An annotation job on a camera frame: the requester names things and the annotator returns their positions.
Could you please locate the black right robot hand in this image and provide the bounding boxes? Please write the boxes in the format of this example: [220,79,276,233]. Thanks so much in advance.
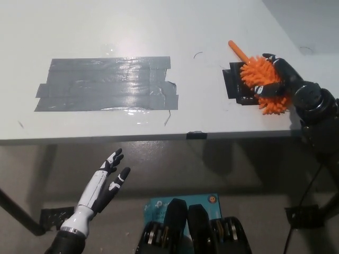
[254,52,306,97]

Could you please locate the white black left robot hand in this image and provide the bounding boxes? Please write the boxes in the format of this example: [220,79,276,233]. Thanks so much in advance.
[60,148,131,237]

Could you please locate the orange spiky duster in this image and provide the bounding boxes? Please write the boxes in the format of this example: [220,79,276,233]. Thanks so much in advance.
[228,39,291,116]

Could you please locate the black floor tape piece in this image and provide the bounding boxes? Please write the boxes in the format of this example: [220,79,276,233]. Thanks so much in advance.
[284,204,327,229]
[39,206,75,232]

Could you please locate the square black tape patch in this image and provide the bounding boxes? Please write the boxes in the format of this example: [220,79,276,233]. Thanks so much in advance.
[222,61,262,106]

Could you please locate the teal cardboard router box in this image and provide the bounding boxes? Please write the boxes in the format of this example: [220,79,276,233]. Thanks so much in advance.
[144,193,221,221]

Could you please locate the black metal table leg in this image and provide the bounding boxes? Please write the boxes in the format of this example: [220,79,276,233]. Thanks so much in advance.
[0,187,47,237]

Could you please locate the large grey tape patch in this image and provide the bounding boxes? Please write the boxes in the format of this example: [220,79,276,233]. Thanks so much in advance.
[33,56,179,113]

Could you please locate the thin black cable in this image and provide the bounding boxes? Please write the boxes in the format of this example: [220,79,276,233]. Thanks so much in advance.
[281,163,323,254]

